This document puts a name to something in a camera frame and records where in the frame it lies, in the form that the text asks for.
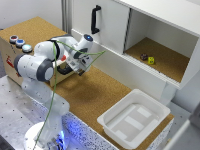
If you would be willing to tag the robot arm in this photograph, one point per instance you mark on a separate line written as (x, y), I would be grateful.
(33, 66)

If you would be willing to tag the green button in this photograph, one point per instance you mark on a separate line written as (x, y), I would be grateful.
(27, 48)

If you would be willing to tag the white cabinet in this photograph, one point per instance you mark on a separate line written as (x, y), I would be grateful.
(150, 20)

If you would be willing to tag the red button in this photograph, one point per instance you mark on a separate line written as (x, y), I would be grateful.
(13, 38)

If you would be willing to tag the yellow block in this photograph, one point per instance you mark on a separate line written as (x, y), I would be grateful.
(151, 60)

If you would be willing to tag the white sliding door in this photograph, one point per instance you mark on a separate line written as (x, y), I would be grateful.
(113, 23)

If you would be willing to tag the purple block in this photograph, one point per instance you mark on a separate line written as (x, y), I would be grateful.
(144, 56)

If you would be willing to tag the wooden drawer box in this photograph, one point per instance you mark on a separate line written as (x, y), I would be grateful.
(35, 30)

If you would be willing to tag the blue button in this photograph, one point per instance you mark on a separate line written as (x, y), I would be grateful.
(20, 42)

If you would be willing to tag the white plastic box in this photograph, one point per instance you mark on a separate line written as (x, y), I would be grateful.
(133, 116)

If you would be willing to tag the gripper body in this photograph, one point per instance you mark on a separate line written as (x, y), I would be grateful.
(78, 61)

